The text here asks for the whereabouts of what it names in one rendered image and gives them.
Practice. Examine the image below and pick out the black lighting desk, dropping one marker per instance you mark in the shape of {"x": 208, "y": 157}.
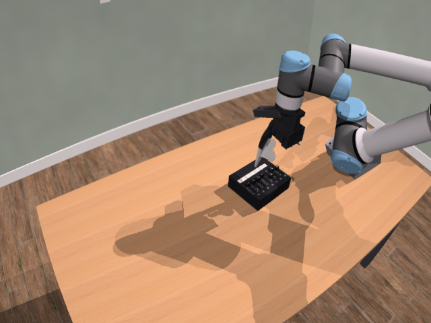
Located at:
{"x": 259, "y": 185}

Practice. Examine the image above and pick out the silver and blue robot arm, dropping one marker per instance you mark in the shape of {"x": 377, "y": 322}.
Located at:
{"x": 353, "y": 144}

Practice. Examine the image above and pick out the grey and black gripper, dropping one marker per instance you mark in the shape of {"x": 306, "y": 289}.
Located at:
{"x": 287, "y": 130}

